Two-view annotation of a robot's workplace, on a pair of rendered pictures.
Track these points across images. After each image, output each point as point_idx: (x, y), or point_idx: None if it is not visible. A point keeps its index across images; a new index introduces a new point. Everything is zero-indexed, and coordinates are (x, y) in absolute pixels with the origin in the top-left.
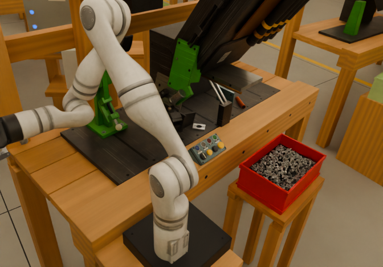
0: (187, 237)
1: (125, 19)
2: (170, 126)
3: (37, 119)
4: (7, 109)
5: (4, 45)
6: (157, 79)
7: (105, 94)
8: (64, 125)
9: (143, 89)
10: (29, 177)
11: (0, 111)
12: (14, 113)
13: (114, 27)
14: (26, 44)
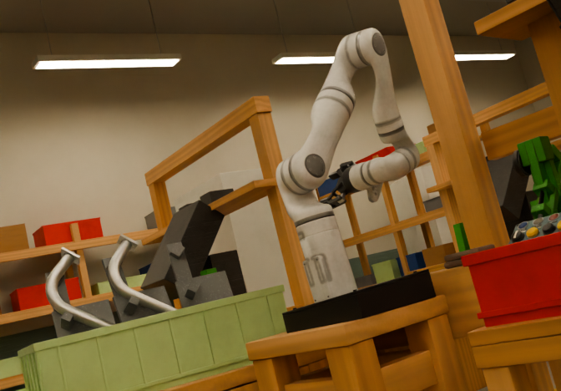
0: (320, 266)
1: (358, 43)
2: (313, 123)
3: (361, 166)
4: (469, 208)
5: (459, 130)
6: None
7: (535, 177)
8: (379, 175)
9: (318, 95)
10: None
11: (462, 210)
12: (477, 215)
13: (350, 53)
14: (508, 132)
